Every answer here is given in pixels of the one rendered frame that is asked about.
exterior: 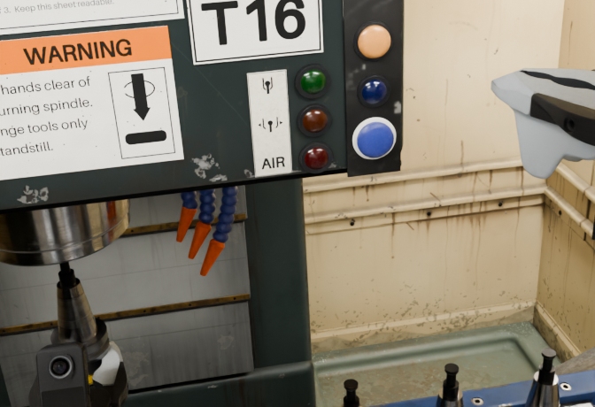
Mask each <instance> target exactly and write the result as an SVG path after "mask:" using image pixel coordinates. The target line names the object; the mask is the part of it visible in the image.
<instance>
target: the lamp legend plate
mask: <svg viewBox="0 0 595 407"><path fill-rule="evenodd" d="M247 81H248V91H249V103H250V114H251V135H252V147H253V157H254V168H255V177H261V176H268V175H276V174H284V173H292V163H291V147H290V118H289V102H288V87H287V72H286V70H278V71H269V72H260V73H247Z"/></svg>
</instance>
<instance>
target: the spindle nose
mask: <svg viewBox="0 0 595 407"><path fill-rule="evenodd" d="M129 209H130V199H126V200H119V201H110V202H103V203H89V204H82V205H75V206H66V207H59V208H52V209H45V210H37V211H23V212H15V213H8V214H1V215H0V262H2V263H5V264H8V265H18V266H45V265H57V264H62V263H66V262H70V261H74V260H76V259H79V258H83V257H86V256H89V255H91V254H93V253H96V252H98V251H99V250H102V249H104V248H105V247H107V246H108V245H110V244H111V243H113V242H114V241H116V240H117V239H118V238H119V237H120V236H121V235H122V234H123V233H124V232H125V231H126V229H127V228H128V225H129V223H130V219H131V216H130V210H129Z"/></svg>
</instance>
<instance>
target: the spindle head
mask: <svg viewBox="0 0 595 407"><path fill-rule="evenodd" d="M182 5H183V13H184V19H165V20H155V21H145V22H136V23H126V24H116V25H106V26H96V27H77V28H67V29H57V30H47V31H37V32H27V33H17V34H7V35H0V41H7V40H17V39H27V38H36V37H46V36H56V35H75V34H85V33H95V32H104V31H113V30H123V29H133V28H143V27H162V26H167V27H168V34H169V42H170V49H171V57H172V64H173V71H174V85H175V93H176V100H177V107H178V114H179V121H180V129H181V137H182V150H183V157H184V159H179V160H171V161H163V162H155V163H148V164H140V165H125V166H117V167H109V168H102V169H94V170H86V171H78V172H70V173H55V174H48V175H40V176H32V177H24V178H17V179H9V180H0V215H1V214H8V213H15V212H23V211H37V210H45V209H52V208H59V207H66V206H75V205H82V204H96V203H103V202H110V201H119V200H126V199H133V198H140V197H148V196H162V195H170V194H177V193H184V192H191V191H199V190H207V189H214V188H228V187H235V186H242V185H251V184H258V183H265V182H273V181H280V180H294V179H302V178H309V177H316V176H324V175H331V174H339V173H347V147H346V110H345V74H344V9H343V0H321V12H322V37H323V52H318V53H309V54H300V55H291V56H281V57H272V58H255V59H246V60H237V61H228V62H219V63H210V64H201V65H194V64H193V55H192V47H191V39H190V31H189V15H188V7H187V0H182ZM404 49H405V0H402V56H401V150H402V148H403V144H404ZM310 64H316V65H321V66H323V67H324V68H325V69H326V70H327V71H328V73H329V76H330V85H329V88H328V90H327V92H326V93H325V94H324V95H322V96H320V97H317V98H307V97H304V96H302V95H301V94H300V93H299V92H298V89H297V87H296V77H297V74H298V72H299V71H300V70H301V69H302V68H303V67H304V66H306V65H310ZM278 70H286V72H287V87H288V102H289V118H290V147H291V163H292V173H284V174H276V175H268V176H261V177H255V168H254V157H253V147H252V135H251V114H250V103H249V91H248V81H247V73H260V72H269V71H278ZM309 104H321V105H324V106H325V107H326V108H327V109H328V110H329V112H330V114H331V118H332V121H331V125H330V128H329V129H328V131H327V132H326V133H325V134H322V135H320V136H316V137H311V136H307V135H305V134H303V133H302V132H301V130H300V129H299V127H298V115H299V113H300V112H301V111H302V110H303V109H304V108H305V107H306V106H307V105H309ZM311 142H324V143H326V144H327V145H328V146H329V147H330V149H331V150H332V153H333V160H332V163H331V165H330V167H329V168H328V169H327V170H325V171H324V172H322V173H309V172H307V171H306V170H305V169H304V168H303V167H302V165H301V164H300V161H299V156H300V153H301V151H302V149H303V148H304V147H305V146H306V145H307V144H309V143H311Z"/></svg>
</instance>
